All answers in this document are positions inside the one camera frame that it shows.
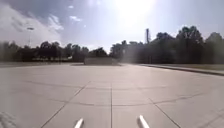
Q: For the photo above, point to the tall chimney tower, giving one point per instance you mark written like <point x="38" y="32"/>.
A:
<point x="147" y="35"/>

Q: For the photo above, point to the grey paved plaza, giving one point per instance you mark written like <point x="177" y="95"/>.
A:
<point x="110" y="90"/>

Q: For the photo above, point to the floodlight mast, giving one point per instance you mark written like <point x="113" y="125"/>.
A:
<point x="30" y="36"/>

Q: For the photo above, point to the low grey wall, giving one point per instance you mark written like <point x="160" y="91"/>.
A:
<point x="100" y="61"/>

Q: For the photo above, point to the raised kerb strip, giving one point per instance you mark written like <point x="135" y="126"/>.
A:
<point x="196" y="69"/>

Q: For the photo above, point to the robot's own part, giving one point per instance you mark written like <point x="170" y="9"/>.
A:
<point x="143" y="122"/>
<point x="78" y="123"/>

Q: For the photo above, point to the row of trees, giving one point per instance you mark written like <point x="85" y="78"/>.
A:
<point x="173" y="48"/>

